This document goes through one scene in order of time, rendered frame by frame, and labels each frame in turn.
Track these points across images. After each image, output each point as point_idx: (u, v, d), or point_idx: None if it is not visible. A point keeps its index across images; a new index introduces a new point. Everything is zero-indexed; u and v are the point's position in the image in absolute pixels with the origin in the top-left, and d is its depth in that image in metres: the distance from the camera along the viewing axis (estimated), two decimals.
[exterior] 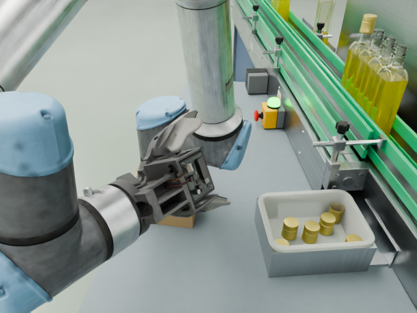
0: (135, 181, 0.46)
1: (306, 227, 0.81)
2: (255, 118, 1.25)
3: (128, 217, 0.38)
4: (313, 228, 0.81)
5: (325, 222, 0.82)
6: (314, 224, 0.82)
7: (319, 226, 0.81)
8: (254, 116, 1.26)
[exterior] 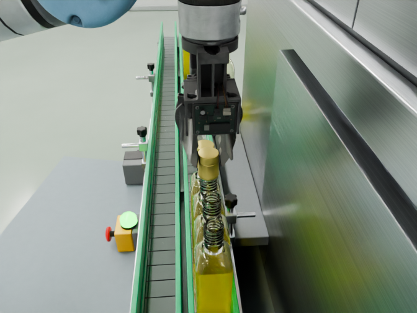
0: None
1: None
2: (106, 239, 0.94)
3: (213, 30, 0.41)
4: None
5: (216, 156, 0.57)
6: None
7: None
8: (105, 235, 0.95)
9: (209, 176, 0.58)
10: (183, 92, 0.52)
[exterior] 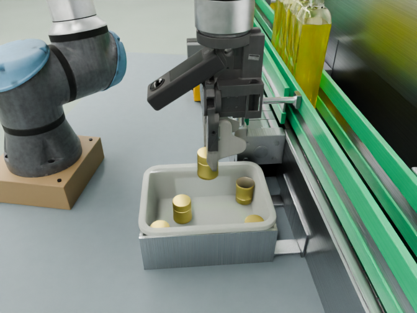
0: None
1: (198, 154, 0.57)
2: None
3: (252, 15, 0.46)
4: None
5: None
6: None
7: None
8: None
9: None
10: (205, 105, 0.49)
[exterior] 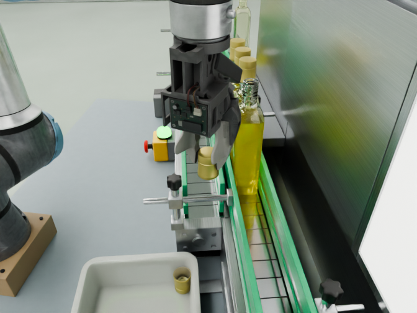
0: (221, 68, 0.48)
1: (251, 62, 0.69)
2: (144, 149, 1.10)
3: (188, 28, 0.41)
4: (252, 59, 0.70)
5: (249, 51, 0.74)
6: (246, 58, 0.71)
7: (249, 56, 0.72)
8: (143, 147, 1.11)
9: None
10: None
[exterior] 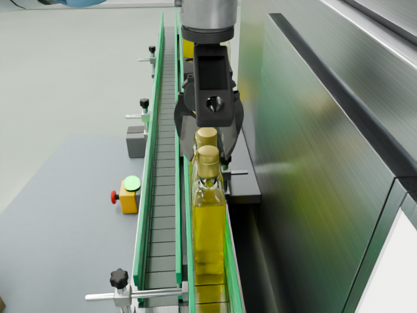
0: (193, 64, 0.49)
1: (210, 136, 0.61)
2: (112, 201, 1.02)
3: None
4: (212, 131, 0.62)
5: None
6: (205, 129, 0.63)
7: (209, 127, 0.63)
8: (110, 198, 1.03)
9: None
10: (234, 95, 0.51)
